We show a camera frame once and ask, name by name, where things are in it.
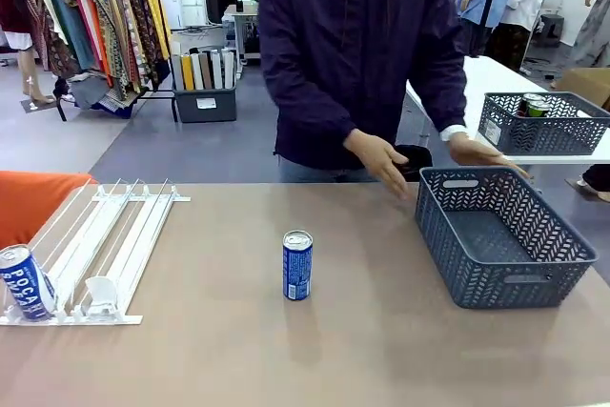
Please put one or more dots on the blue-grey plastic woven basket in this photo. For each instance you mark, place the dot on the blue-grey plastic woven basket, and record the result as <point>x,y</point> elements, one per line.
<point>495,245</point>
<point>543,130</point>

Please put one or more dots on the bystander's leg and shoe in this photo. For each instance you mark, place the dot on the bystander's leg and shoe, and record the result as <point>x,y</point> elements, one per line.
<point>595,180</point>

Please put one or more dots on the yellow hanging garment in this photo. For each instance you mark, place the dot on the yellow hanging garment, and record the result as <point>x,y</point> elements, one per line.
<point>152,2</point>

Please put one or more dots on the person's left hand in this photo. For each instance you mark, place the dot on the person's left hand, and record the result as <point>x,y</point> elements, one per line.
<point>481,154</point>

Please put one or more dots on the orange seat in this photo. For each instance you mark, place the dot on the orange seat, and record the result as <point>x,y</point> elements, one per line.
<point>28,202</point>

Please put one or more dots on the person's right hand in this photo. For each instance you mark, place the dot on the person's right hand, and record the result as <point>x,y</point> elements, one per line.
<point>376,159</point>

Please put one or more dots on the clothes rack with garments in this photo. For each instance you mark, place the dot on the clothes rack with garments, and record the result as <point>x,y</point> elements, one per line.
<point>105,21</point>

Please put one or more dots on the white side table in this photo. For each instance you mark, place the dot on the white side table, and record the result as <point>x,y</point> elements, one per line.
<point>476,87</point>

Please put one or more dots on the mannequin in grey dress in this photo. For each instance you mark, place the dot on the mannequin in grey dress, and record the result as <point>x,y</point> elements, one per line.
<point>595,30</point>

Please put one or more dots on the cardboard box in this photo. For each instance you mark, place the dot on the cardboard box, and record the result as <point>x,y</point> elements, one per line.
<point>586,85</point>

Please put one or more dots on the yellow fabric roll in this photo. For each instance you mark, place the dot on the yellow fabric roll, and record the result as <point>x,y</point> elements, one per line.
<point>188,72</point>

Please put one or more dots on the white fabric roll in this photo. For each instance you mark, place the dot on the white fabric roll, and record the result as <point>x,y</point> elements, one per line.
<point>197,71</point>
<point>229,69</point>
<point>217,69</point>

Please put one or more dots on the mannequin in maroon garment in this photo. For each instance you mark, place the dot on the mannequin in maroon garment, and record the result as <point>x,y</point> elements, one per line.
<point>19,6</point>

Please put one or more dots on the person's left forearm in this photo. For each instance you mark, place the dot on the person's left forearm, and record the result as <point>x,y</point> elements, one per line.
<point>448,102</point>

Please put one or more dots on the white can dispenser rack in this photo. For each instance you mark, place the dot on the white can dispenser rack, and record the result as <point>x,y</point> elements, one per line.
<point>128,245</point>

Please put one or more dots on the blue Pocari Sweat can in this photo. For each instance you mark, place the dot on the blue Pocari Sweat can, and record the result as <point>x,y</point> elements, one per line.
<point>298,269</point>
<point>26,283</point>

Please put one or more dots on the grey storage bin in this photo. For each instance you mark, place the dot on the grey storage bin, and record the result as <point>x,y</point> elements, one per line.
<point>205,104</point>

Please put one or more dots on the dark plastic stool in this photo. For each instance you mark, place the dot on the dark plastic stool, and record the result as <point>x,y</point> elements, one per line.
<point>550,28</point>

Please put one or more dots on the brown fabric roll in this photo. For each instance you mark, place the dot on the brown fabric roll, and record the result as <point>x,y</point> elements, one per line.
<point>206,71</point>

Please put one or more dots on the black drink can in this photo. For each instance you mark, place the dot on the black drink can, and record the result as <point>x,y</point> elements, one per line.
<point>529,103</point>

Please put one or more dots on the person's right forearm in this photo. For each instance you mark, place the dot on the person's right forearm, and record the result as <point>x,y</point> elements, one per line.
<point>329,107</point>

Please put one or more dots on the white air purifier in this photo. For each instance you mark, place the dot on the white air purifier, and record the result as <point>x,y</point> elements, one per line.
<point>171,9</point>

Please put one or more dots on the person in navy jacket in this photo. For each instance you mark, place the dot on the person in navy jacket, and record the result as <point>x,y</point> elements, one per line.
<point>352,45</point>

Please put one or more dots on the grey fabric roll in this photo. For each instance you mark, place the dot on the grey fabric roll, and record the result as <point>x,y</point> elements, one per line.
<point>176,72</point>

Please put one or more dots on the black round seat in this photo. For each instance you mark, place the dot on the black round seat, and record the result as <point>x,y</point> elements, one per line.
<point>419,159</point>

